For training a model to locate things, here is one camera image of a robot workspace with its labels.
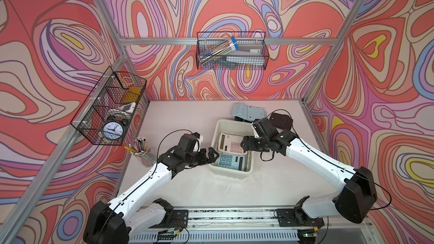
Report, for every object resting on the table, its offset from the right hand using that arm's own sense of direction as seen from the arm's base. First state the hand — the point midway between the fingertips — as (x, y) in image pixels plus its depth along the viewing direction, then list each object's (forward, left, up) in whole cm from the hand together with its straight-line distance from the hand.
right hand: (249, 148), depth 81 cm
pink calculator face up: (+9, +9, -8) cm, 15 cm away
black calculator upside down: (+24, -25, -10) cm, 37 cm away
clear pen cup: (+2, +54, -1) cm, 55 cm away
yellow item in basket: (+19, +55, +20) cm, 62 cm away
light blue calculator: (-1, +8, -11) cm, 14 cm away
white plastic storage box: (+15, +4, -3) cm, 16 cm away
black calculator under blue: (+26, 0, -10) cm, 28 cm away
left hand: (-4, +17, +1) cm, 18 cm away
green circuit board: (-32, +39, -15) cm, 53 cm away
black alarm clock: (+1, +57, +18) cm, 60 cm away
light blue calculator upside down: (+31, -5, -9) cm, 33 cm away
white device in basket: (+12, +54, +20) cm, 59 cm away
